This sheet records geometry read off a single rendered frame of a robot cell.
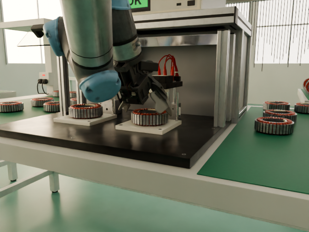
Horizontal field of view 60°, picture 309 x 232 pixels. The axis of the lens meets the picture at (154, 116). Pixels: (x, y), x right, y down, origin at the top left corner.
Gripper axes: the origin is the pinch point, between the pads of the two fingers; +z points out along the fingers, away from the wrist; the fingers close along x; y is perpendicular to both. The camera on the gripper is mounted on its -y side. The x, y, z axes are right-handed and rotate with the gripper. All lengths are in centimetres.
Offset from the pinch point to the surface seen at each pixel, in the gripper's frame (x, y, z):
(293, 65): 54, -561, 310
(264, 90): -5, -530, 362
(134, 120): -2.8, 4.7, -0.7
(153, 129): 4.4, 7.1, -0.4
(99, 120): -16.9, 3.7, 1.9
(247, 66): 21, -51, 14
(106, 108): -24.6, -9.7, 8.3
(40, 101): -72, -19, 15
